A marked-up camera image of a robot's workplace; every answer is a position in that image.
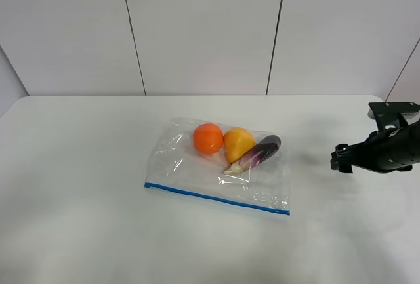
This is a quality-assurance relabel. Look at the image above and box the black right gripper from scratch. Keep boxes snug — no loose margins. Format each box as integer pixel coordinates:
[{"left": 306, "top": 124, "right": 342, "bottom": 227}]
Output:
[{"left": 330, "top": 123, "right": 419, "bottom": 173}]

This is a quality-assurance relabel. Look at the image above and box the clear zip bag blue seal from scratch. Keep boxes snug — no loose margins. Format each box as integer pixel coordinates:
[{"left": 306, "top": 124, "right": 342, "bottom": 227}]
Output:
[{"left": 144, "top": 118, "right": 291, "bottom": 215}]

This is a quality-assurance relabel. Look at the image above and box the purple eggplant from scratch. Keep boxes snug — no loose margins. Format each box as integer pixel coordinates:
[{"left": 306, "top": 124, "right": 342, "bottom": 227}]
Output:
[{"left": 223, "top": 135, "right": 282, "bottom": 175}]

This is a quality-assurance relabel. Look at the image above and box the yellow pear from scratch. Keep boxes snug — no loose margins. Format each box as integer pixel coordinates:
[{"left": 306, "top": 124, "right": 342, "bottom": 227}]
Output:
[{"left": 224, "top": 127, "right": 255, "bottom": 163}]

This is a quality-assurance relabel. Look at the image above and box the orange fruit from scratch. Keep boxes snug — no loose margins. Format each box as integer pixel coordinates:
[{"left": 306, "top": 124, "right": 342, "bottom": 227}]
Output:
[{"left": 193, "top": 123, "right": 224, "bottom": 155}]

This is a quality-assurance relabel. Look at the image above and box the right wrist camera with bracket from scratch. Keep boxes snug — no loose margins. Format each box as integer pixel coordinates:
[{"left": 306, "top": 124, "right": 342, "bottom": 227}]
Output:
[{"left": 368, "top": 102, "right": 419, "bottom": 132}]

